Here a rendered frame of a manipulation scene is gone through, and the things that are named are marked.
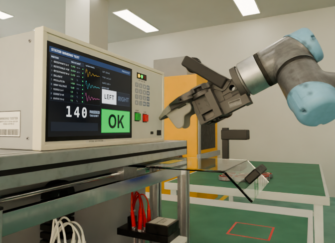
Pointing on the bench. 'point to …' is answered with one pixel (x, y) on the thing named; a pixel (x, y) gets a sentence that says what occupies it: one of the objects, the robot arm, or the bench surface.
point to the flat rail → (78, 200)
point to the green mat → (292, 232)
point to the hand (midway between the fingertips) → (163, 113)
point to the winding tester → (43, 75)
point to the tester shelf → (78, 161)
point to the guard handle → (255, 174)
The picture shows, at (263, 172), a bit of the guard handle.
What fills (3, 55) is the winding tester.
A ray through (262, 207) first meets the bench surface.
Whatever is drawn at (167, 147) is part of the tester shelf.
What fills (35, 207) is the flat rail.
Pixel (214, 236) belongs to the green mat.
